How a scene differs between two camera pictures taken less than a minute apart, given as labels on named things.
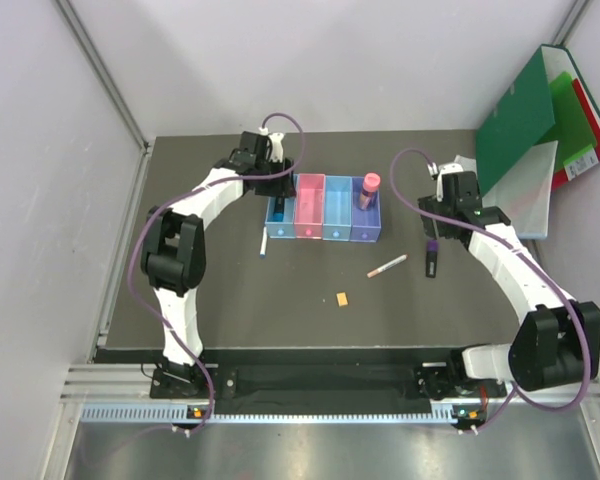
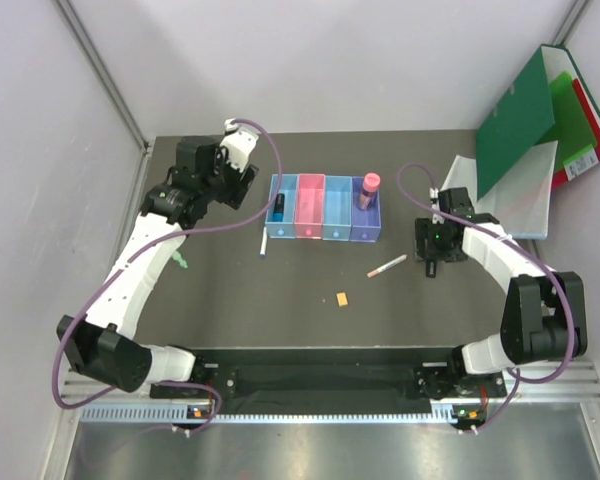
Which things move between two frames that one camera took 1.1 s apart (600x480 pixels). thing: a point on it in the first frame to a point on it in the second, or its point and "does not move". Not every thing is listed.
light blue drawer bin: x=337 y=208 does not move
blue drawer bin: x=285 y=229 does not move
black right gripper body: x=431 y=205 to x=437 y=246
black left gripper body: x=273 y=187 to x=227 y=184
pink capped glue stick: x=370 y=187 does not move
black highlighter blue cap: x=279 y=209 does not move
